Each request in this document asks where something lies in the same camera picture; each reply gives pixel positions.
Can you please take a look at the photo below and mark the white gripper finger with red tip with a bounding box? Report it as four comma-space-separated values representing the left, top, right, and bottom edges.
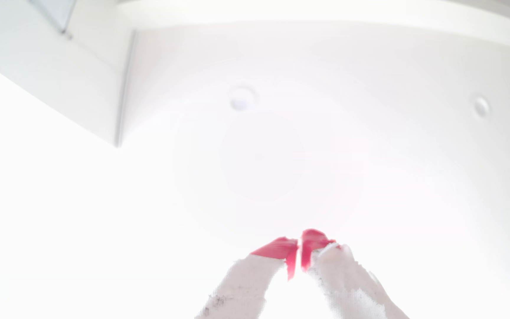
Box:
300, 229, 411, 319
195, 237, 299, 319

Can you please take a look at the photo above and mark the round recessed ceiling light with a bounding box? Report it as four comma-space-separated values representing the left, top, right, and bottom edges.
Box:
473, 95, 491, 119

